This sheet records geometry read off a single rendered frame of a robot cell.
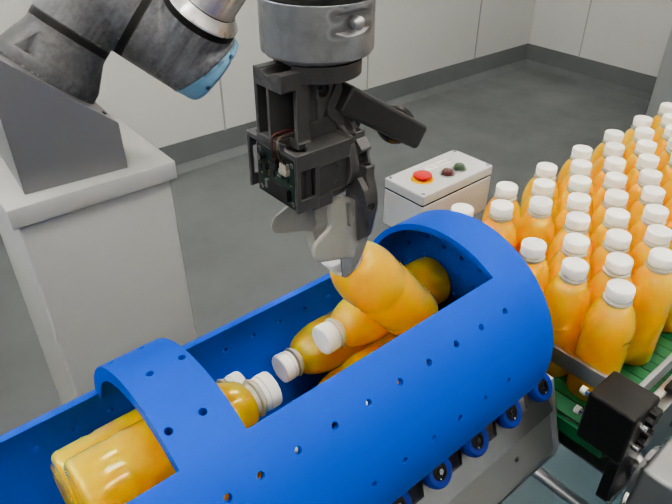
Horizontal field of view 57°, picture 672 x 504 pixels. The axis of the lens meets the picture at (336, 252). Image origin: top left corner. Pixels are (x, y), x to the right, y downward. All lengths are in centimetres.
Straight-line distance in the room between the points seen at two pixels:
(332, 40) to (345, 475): 38
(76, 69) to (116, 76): 228
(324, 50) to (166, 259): 97
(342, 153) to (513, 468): 61
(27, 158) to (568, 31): 488
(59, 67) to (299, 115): 78
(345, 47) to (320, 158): 9
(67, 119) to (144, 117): 243
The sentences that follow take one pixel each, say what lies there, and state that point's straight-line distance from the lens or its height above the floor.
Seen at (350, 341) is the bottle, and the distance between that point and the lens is 78.
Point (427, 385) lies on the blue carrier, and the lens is 65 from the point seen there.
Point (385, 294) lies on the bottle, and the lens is 65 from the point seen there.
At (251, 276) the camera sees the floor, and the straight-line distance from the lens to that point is 279.
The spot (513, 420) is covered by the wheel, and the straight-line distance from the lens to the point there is 93.
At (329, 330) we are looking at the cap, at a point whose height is 113.
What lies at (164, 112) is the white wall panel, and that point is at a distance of 368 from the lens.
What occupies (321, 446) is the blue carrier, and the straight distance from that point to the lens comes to 58.
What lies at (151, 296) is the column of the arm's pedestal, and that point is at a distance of 142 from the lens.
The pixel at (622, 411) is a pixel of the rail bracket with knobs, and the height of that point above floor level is 100.
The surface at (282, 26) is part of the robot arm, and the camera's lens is 47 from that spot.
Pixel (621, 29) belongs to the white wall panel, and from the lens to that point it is 540.
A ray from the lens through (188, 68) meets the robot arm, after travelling 124.
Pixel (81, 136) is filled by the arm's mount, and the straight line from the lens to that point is 123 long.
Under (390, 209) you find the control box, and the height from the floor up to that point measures 104.
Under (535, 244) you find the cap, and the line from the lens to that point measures 102.
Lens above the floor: 164
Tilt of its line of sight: 34 degrees down
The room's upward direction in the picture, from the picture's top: straight up
